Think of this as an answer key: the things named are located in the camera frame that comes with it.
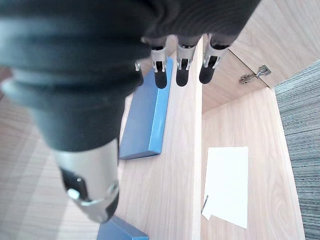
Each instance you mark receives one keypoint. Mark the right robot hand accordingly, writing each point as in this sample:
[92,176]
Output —
[75,62]

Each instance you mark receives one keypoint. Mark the blue file folder box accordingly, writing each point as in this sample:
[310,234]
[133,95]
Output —
[145,117]
[117,231]

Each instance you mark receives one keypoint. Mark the wooden office cabinet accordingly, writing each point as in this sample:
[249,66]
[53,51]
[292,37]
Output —
[175,150]

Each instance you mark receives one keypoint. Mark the metal cabinet hinge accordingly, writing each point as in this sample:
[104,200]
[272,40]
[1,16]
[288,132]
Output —
[255,74]

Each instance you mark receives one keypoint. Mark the wooden cabinet door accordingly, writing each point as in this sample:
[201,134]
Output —
[275,37]

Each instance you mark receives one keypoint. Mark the small grey pen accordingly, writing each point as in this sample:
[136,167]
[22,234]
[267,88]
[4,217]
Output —
[205,203]

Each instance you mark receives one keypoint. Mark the white paper sheets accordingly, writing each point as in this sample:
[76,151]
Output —
[226,185]

